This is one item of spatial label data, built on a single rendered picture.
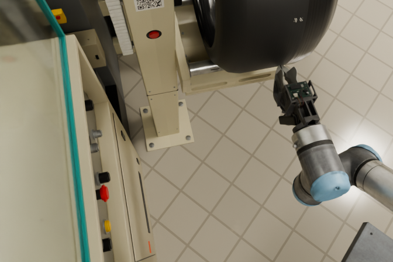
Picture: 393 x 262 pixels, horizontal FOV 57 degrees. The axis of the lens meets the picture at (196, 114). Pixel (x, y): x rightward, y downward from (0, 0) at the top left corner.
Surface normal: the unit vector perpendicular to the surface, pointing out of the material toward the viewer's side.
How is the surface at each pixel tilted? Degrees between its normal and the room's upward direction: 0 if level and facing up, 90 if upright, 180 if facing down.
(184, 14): 0
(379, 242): 0
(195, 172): 0
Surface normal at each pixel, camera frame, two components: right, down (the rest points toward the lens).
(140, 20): 0.22, 0.92
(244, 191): 0.03, -0.33
